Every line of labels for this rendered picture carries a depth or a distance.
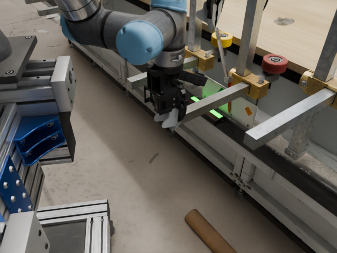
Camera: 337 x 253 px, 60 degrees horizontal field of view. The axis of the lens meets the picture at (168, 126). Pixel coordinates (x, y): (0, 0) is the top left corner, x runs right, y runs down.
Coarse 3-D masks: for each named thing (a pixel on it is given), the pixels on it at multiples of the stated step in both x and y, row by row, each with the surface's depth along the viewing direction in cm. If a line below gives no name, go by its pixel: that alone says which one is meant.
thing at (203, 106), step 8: (264, 72) 99; (272, 80) 99; (232, 88) 91; (240, 88) 91; (248, 88) 93; (208, 96) 88; (216, 96) 88; (224, 96) 88; (232, 96) 90; (240, 96) 93; (192, 104) 84; (200, 104) 84; (208, 104) 85; (216, 104) 87; (192, 112) 82; (200, 112) 85; (184, 120) 82
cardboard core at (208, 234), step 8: (192, 216) 146; (200, 216) 146; (192, 224) 145; (200, 224) 142; (208, 224) 143; (200, 232) 141; (208, 232) 139; (216, 232) 139; (208, 240) 138; (216, 240) 136; (224, 240) 136; (216, 248) 134; (224, 248) 133; (232, 248) 134
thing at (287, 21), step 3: (279, 18) 124; (285, 18) 123; (288, 18) 123; (291, 18) 125; (273, 21) 125; (276, 21) 124; (279, 21) 124; (282, 21) 122; (285, 21) 122; (288, 21) 123; (291, 21) 123; (279, 24) 122; (282, 24) 122; (285, 24) 121; (288, 24) 122
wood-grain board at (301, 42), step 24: (144, 0) 154; (240, 0) 149; (288, 0) 149; (312, 0) 149; (336, 0) 149; (240, 24) 123; (264, 24) 123; (312, 24) 123; (264, 48) 104; (288, 48) 104; (312, 48) 104; (336, 72) 91
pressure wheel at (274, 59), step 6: (270, 54) 99; (276, 54) 99; (264, 60) 96; (270, 60) 96; (276, 60) 96; (282, 60) 96; (264, 66) 97; (270, 66) 95; (276, 66) 94; (282, 66) 94; (270, 72) 96; (276, 72) 95; (282, 72) 96; (270, 84) 102
